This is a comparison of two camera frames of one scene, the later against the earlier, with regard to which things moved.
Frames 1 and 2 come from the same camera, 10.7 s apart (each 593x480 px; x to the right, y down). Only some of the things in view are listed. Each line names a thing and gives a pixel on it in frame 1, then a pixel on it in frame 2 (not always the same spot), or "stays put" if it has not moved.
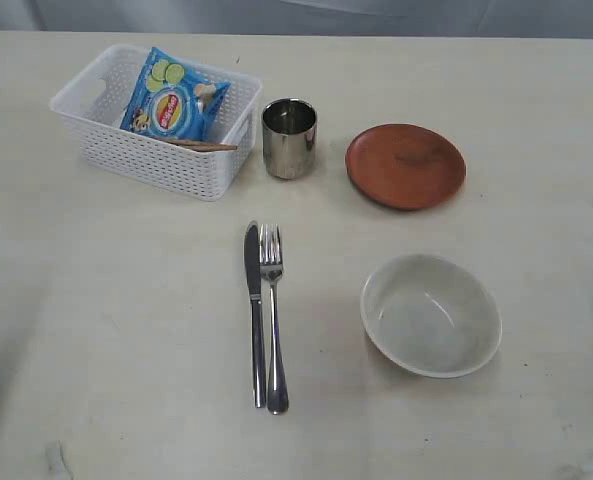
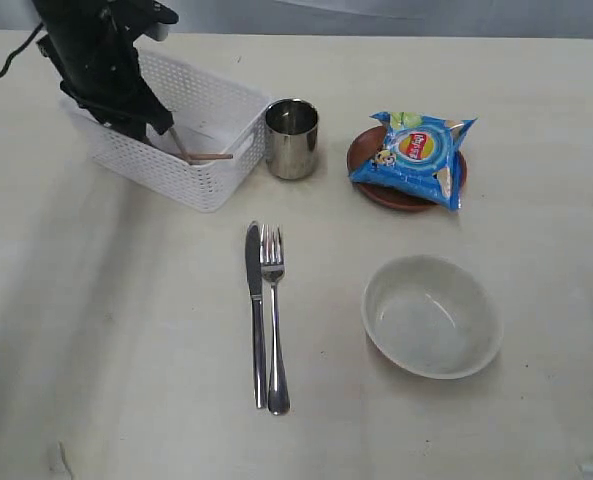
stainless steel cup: (288, 128) stays put
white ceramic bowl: (430, 315) stays put
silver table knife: (252, 255) stays put
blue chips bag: (173, 98) to (420, 154)
